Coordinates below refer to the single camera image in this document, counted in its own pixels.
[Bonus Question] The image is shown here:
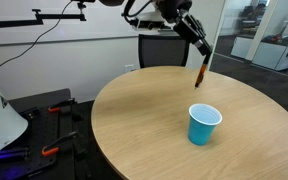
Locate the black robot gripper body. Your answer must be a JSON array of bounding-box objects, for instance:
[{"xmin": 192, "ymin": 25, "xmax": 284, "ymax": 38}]
[{"xmin": 173, "ymin": 10, "xmax": 206, "ymax": 47}]

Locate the lower orange handled clamp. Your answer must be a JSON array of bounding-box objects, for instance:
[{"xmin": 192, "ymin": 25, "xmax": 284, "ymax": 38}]
[{"xmin": 41, "ymin": 131, "xmax": 79, "ymax": 157}]

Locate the orange and black pen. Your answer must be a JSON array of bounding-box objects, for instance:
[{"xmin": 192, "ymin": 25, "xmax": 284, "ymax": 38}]
[{"xmin": 195, "ymin": 54, "xmax": 211, "ymax": 88}]

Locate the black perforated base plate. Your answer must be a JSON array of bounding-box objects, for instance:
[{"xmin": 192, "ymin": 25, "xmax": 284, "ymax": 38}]
[{"xmin": 0, "ymin": 87, "xmax": 92, "ymax": 180}]

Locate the black camera mount boom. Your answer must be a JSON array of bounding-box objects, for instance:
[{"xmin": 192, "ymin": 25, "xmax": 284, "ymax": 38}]
[{"xmin": 0, "ymin": 9, "xmax": 86, "ymax": 28}]

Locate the white wall power outlet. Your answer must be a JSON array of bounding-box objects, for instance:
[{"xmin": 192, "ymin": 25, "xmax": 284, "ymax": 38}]
[{"xmin": 124, "ymin": 64, "xmax": 135, "ymax": 73}]

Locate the robot arm with black cables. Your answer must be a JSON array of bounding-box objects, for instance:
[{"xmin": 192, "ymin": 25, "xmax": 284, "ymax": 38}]
[{"xmin": 97, "ymin": 0, "xmax": 193, "ymax": 32}]

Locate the orange handled clamp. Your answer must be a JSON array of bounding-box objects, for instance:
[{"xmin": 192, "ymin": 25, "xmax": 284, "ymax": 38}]
[
  {"xmin": 48, "ymin": 98, "xmax": 76, "ymax": 113},
  {"xmin": 41, "ymin": 131, "xmax": 79, "ymax": 157}
]

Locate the black mesh office chair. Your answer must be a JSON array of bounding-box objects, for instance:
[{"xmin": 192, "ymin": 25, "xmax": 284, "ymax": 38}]
[{"xmin": 138, "ymin": 34, "xmax": 189, "ymax": 68}]

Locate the upper orange handled clamp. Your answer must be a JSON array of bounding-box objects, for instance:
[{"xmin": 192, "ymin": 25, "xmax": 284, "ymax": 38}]
[{"xmin": 48, "ymin": 98, "xmax": 76, "ymax": 113}]

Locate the black cable on wall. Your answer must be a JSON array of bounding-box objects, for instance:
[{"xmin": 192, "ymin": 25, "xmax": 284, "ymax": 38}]
[{"xmin": 0, "ymin": 0, "xmax": 73, "ymax": 77}]

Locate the light blue plastic cup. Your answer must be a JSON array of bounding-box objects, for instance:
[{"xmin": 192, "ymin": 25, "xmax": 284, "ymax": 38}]
[{"xmin": 188, "ymin": 104, "xmax": 222, "ymax": 146}]

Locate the white cabinet behind glass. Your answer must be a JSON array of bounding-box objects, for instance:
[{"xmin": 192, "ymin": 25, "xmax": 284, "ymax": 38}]
[{"xmin": 231, "ymin": 36, "xmax": 288, "ymax": 71}]

